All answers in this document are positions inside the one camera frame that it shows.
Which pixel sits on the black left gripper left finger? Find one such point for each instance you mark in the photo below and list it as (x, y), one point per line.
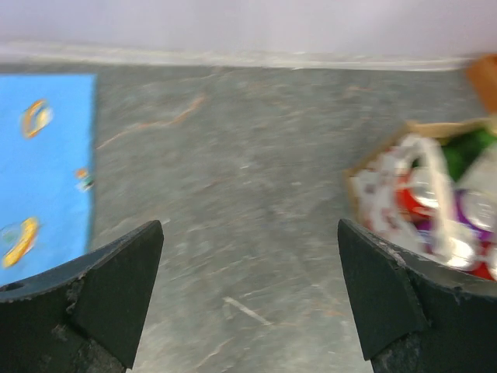
(86, 315)

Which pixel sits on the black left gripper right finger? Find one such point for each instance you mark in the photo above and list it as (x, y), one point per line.
(413, 314)

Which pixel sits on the burlap canvas tote bag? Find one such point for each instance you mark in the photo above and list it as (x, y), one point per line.
(371, 187)

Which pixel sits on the green glass bottle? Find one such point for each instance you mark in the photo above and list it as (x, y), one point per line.
(461, 151)

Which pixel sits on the purple soda can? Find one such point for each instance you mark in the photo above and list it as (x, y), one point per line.
(477, 212)

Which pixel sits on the blue patterned cloth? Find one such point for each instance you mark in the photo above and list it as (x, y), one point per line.
(46, 171)

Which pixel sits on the orange wooden compartment tray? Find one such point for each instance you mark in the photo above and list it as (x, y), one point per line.
(482, 74)

